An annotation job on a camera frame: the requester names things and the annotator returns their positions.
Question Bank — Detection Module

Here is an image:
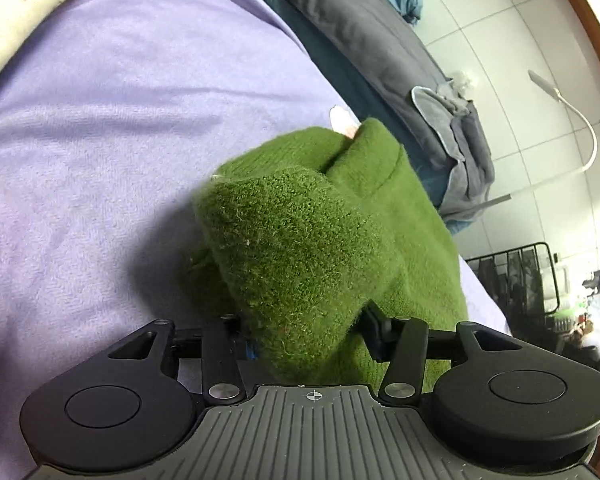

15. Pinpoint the grey duvet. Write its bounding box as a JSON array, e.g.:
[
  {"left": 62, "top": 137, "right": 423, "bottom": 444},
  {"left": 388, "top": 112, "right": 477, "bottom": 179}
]
[{"left": 260, "top": 0, "right": 497, "bottom": 222}]

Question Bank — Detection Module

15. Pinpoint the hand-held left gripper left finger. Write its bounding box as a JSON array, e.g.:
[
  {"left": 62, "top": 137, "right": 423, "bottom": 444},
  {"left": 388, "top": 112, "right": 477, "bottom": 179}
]
[{"left": 107, "top": 316, "right": 261, "bottom": 407}]

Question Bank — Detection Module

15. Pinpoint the purple printed blanket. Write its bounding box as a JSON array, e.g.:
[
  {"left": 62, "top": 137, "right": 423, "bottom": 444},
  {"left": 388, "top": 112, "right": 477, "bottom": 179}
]
[{"left": 0, "top": 0, "right": 513, "bottom": 480}]

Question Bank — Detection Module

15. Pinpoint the wooden wall shelf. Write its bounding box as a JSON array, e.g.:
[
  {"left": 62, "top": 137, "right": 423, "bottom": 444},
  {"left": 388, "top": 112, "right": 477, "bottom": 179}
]
[{"left": 530, "top": 0, "right": 600, "bottom": 126}]

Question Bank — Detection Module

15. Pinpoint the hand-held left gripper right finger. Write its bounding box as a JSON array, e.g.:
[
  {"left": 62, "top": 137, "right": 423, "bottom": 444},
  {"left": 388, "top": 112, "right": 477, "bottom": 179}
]
[{"left": 359, "top": 302, "right": 527, "bottom": 407}]

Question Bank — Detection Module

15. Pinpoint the white dotted pillow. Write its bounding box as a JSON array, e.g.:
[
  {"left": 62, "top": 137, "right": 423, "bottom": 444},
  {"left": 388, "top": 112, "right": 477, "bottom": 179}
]
[{"left": 0, "top": 0, "right": 107, "bottom": 98}]

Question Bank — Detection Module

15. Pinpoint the green knit sweater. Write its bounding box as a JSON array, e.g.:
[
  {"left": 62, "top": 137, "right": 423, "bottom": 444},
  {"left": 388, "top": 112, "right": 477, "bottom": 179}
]
[{"left": 187, "top": 117, "right": 470, "bottom": 386}]

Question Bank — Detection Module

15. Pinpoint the black wire rack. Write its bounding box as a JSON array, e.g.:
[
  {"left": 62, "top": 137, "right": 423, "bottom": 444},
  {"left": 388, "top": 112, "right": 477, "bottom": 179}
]
[{"left": 466, "top": 242, "right": 565, "bottom": 333}]

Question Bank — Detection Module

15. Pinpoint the white gooseneck lamp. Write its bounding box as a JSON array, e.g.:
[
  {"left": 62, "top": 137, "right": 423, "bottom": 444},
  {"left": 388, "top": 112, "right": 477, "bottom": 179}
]
[{"left": 527, "top": 69, "right": 600, "bottom": 177}]

